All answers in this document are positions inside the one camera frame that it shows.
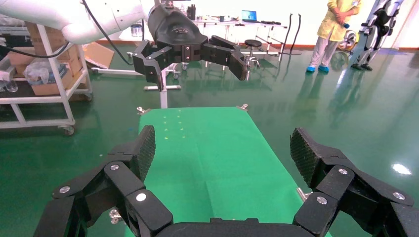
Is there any black round stool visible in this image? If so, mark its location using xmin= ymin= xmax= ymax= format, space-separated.
xmin=244 ymin=39 xmax=262 ymax=69

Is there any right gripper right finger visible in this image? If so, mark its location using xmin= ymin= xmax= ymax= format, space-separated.
xmin=290 ymin=127 xmax=419 ymax=237

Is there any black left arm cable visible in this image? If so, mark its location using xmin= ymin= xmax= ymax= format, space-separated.
xmin=81 ymin=0 xmax=135 ymax=65
xmin=0 ymin=41 xmax=71 ymax=60

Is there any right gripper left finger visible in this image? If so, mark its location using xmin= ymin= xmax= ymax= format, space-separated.
xmin=33 ymin=125 xmax=174 ymax=237

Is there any white long work table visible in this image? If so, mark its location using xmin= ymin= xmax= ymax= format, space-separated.
xmin=193 ymin=18 xmax=289 ymax=71

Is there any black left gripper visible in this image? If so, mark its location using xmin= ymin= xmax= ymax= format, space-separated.
xmin=132 ymin=3 xmax=249 ymax=92

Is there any flattened cardboard sheet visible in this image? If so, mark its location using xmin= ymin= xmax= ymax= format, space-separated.
xmin=83 ymin=41 xmax=115 ymax=69

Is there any black white humanoid robot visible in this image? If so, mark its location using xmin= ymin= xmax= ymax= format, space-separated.
xmin=350 ymin=0 xmax=405 ymax=72

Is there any brown cardboard storage box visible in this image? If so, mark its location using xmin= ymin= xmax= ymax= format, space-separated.
xmin=31 ymin=67 xmax=74 ymax=96
xmin=25 ymin=22 xmax=83 ymax=78
xmin=6 ymin=47 xmax=36 ymax=78

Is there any black curved tube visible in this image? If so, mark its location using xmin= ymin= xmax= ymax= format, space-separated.
xmin=291 ymin=13 xmax=302 ymax=56
xmin=281 ymin=13 xmax=293 ymax=55

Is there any clear plastic bottle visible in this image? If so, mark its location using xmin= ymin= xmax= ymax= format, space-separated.
xmin=0 ymin=70 xmax=19 ymax=93

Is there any white floor stand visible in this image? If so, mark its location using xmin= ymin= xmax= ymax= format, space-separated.
xmin=91 ymin=62 xmax=189 ymax=109

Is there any clear plastic bag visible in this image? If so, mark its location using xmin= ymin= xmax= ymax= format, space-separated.
xmin=23 ymin=59 xmax=68 ymax=86

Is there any person in light trousers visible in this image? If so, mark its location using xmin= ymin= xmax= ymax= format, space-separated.
xmin=306 ymin=0 xmax=362 ymax=73

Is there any open laptop computer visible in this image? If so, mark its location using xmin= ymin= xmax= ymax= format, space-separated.
xmin=241 ymin=9 xmax=261 ymax=24

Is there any yellow wheeled device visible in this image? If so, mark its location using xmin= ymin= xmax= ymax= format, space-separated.
xmin=337 ymin=30 xmax=357 ymax=51

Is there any white metal shelf cart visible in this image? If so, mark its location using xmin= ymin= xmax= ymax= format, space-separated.
xmin=0 ymin=24 xmax=94 ymax=136

